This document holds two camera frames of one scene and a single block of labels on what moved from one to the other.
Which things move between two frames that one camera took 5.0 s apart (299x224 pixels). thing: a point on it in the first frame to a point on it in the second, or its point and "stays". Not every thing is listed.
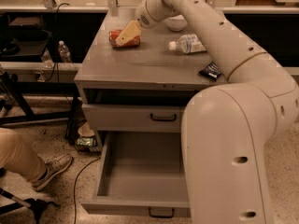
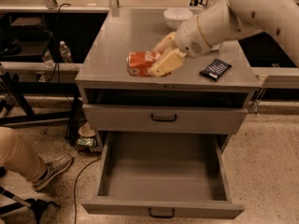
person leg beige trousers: (19, 155) stays
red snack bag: (112, 37) to (138, 63)
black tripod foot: (37, 205) stays
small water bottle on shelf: (64, 52) stays
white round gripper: (144, 16) to (189, 38)
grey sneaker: (53, 168) stays
